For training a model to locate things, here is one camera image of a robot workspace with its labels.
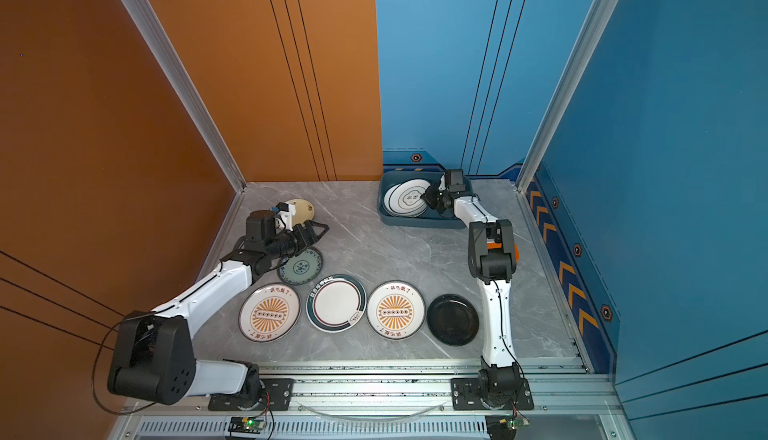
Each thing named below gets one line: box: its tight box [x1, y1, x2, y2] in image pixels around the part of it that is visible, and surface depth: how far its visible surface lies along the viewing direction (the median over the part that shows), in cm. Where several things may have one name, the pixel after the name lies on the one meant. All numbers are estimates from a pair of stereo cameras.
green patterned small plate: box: [277, 247, 323, 286], surface depth 96 cm
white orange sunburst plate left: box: [238, 283, 301, 343], surface depth 88 cm
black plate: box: [426, 294, 480, 346], surface depth 87 cm
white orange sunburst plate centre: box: [366, 280, 426, 341], surface depth 89 cm
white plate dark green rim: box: [306, 274, 368, 333], surface depth 89 cm
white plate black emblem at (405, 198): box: [388, 178, 431, 216], surface depth 114 cm
